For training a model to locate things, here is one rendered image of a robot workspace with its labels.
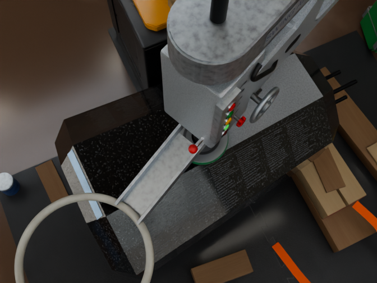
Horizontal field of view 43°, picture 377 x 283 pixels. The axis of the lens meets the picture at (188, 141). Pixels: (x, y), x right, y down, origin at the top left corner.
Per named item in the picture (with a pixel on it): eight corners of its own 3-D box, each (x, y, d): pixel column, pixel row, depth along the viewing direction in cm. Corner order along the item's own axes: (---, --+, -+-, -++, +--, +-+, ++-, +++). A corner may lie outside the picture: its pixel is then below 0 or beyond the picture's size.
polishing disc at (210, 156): (164, 140, 195) (164, 139, 194) (198, 104, 201) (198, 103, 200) (205, 173, 191) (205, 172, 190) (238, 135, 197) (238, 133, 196)
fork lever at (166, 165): (225, 56, 183) (224, 53, 178) (266, 87, 179) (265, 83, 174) (110, 197, 183) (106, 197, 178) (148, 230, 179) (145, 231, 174)
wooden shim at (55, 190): (35, 168, 273) (35, 167, 272) (51, 160, 275) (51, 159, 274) (53, 206, 266) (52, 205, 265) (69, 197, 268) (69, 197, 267)
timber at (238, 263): (197, 292, 253) (198, 291, 242) (190, 270, 257) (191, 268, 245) (250, 273, 257) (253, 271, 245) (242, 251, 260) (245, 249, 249)
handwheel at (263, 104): (254, 85, 173) (261, 64, 159) (276, 101, 171) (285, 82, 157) (228, 113, 169) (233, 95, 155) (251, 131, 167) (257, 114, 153)
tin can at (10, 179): (0, 181, 271) (-8, 174, 258) (18, 176, 272) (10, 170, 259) (3, 197, 267) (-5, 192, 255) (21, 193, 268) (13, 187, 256)
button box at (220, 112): (224, 122, 156) (234, 83, 130) (230, 128, 156) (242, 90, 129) (208, 140, 154) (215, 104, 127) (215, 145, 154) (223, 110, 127)
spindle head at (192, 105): (226, 47, 181) (242, -33, 139) (273, 82, 176) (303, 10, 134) (162, 114, 171) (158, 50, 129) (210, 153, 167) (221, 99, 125)
